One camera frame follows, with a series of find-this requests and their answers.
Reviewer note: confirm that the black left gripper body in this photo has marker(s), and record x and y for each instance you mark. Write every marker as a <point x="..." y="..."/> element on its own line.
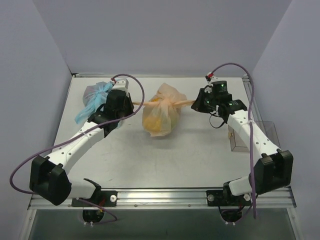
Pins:
<point x="127" y="104"/>

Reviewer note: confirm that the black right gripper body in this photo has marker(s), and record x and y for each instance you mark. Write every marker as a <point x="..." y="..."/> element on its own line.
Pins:
<point x="200" y="101"/>

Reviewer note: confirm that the translucent orange plastic bag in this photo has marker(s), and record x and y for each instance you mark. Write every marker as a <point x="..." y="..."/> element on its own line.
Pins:
<point x="161" y="114"/>

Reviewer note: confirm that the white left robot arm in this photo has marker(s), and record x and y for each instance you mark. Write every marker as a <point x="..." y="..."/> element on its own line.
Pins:
<point x="49" y="175"/>

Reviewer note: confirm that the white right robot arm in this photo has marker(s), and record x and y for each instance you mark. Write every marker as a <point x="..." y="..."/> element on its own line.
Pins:
<point x="270" y="167"/>

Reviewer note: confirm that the blue tied plastic bag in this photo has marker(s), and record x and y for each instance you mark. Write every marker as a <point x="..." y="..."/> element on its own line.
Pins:
<point x="93" y="96"/>

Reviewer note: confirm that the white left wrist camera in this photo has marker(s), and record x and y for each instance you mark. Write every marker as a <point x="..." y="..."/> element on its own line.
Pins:
<point x="121" y="84"/>

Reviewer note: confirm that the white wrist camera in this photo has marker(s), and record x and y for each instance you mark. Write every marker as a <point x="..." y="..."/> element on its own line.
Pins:
<point x="211" y="79"/>
<point x="121" y="84"/>

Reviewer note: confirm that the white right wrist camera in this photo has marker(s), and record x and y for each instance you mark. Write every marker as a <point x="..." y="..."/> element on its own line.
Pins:
<point x="211" y="79"/>

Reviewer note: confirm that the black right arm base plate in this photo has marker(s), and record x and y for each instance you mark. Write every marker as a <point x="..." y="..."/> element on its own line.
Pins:
<point x="216" y="198"/>

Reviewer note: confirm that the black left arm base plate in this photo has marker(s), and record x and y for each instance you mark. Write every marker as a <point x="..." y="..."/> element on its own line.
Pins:
<point x="103" y="198"/>

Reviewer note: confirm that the aluminium front rail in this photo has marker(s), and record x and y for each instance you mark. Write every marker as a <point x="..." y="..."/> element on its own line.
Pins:
<point x="171" y="198"/>

